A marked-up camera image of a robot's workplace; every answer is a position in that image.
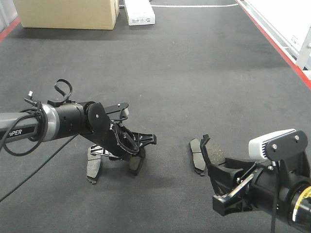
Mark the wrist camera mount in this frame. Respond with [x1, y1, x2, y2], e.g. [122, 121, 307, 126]
[248, 129, 308, 161]
[104, 102, 129, 122]

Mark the white machine beside conveyor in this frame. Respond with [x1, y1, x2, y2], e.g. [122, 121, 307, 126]
[243, 0, 311, 70]

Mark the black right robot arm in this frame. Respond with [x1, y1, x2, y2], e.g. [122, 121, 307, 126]
[203, 150, 311, 233]

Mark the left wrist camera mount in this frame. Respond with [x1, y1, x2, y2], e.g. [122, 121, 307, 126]
[104, 102, 129, 122]

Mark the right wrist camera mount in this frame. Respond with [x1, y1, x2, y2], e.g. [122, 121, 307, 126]
[248, 129, 308, 161]

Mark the red conveyor frame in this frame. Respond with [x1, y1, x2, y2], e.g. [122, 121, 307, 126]
[0, 0, 309, 99]

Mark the white long box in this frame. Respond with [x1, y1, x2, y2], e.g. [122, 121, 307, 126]
[124, 0, 156, 26]

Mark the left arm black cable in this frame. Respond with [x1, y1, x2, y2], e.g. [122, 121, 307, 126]
[0, 78, 78, 202]

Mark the cardboard box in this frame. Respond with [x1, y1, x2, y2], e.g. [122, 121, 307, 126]
[14, 0, 120, 30]

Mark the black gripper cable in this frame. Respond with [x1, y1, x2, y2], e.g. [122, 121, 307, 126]
[269, 160, 280, 233]

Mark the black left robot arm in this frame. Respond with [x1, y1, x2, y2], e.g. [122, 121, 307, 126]
[0, 101, 156, 160]

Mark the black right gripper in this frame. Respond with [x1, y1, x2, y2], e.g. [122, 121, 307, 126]
[207, 155, 304, 218]

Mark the black conveyor belt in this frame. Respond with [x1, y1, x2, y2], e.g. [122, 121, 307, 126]
[0, 0, 311, 233]

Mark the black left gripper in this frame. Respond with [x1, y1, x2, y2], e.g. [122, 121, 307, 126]
[89, 123, 156, 161]

